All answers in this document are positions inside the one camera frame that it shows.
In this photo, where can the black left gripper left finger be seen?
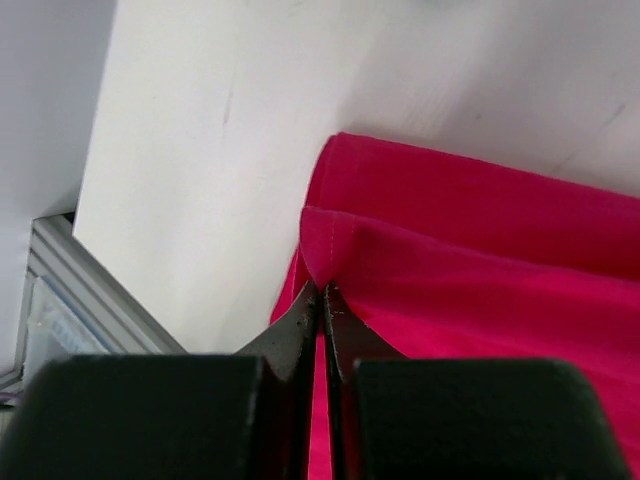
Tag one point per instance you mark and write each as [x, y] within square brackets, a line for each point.
[245, 415]

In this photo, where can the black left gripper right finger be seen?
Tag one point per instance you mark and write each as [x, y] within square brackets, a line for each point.
[392, 417]

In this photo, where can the pink t shirt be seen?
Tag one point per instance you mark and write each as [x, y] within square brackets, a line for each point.
[449, 256]

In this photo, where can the aluminium front rail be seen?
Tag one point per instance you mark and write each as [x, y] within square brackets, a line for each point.
[72, 305]

